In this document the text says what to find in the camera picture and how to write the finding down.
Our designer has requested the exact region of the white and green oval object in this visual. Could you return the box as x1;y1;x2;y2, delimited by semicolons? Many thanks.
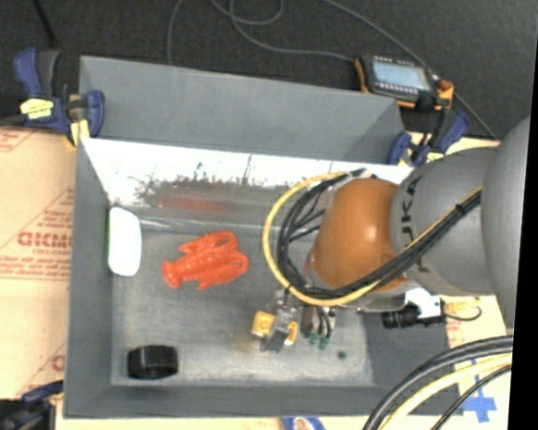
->
103;205;147;279

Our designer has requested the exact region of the brown cardboard board, red print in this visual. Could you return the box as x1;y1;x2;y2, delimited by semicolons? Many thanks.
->
0;124;84;409

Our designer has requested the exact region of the black cylinder on white bracket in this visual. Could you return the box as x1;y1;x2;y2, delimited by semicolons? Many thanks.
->
379;284;448;335

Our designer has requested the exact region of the yellow block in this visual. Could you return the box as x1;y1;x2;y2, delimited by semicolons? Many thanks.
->
250;309;301;348

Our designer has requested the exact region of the grey metal bin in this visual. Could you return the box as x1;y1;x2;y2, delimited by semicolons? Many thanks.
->
51;55;490;430

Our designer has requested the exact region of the black ring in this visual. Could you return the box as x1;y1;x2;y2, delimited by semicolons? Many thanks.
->
125;342;182;383

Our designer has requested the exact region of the red toy lobster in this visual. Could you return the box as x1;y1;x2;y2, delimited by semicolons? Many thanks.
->
159;226;253;296

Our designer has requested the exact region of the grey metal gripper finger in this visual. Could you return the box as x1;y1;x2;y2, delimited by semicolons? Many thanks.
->
274;307;296;336
260;328;288;355

